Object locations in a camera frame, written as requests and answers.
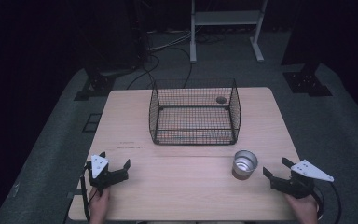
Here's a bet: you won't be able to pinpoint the black stand base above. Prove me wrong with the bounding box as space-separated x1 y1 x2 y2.
73 69 117 102
282 63 334 98

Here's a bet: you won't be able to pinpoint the silver metal cup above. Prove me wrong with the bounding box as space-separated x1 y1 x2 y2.
231 149 259 181

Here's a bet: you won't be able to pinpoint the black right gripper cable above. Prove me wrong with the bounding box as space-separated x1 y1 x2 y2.
310 181 343 224

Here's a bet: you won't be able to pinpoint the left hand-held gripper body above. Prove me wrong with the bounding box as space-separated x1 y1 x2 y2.
87 154 130 196

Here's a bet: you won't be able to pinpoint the black floor cable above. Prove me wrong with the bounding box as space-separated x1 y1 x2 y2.
167 46 194 89
125 53 161 91

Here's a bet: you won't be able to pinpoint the white floor cables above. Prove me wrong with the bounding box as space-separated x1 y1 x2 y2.
148 29 197 53

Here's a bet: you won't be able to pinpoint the person's left hand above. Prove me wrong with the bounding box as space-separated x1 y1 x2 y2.
88 186 111 224

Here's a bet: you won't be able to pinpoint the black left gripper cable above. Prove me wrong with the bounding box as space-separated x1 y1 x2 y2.
79 166 91 224

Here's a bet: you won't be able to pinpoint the dark equipment cabinet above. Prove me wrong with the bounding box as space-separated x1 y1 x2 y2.
83 0 152 74

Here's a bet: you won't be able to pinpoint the white metal stand frame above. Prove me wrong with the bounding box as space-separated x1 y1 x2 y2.
189 0 269 64

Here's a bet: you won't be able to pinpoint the person's right hand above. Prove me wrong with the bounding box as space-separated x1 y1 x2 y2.
283 193 320 224

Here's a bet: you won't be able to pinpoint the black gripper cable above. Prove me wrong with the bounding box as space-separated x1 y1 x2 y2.
79 166 91 224
310 181 343 224

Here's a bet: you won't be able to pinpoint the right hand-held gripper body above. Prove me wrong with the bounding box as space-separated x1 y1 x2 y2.
270 159 336 200

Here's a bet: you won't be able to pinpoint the black wire mesh basket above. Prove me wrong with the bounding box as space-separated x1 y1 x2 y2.
148 77 242 147

